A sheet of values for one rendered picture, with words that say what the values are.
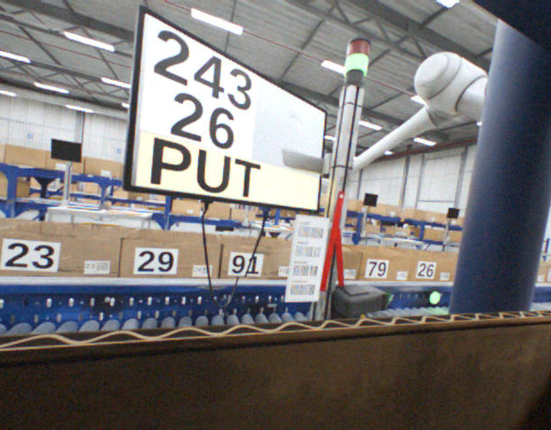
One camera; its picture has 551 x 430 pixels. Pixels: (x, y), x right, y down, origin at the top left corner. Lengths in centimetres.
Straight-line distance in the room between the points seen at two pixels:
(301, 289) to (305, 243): 11
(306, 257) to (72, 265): 92
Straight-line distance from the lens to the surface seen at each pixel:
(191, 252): 109
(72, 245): 117
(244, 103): 56
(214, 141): 50
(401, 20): 1092
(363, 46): 68
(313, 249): 54
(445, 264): 196
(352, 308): 57
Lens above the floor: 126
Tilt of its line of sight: 3 degrees down
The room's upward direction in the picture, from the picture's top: 7 degrees clockwise
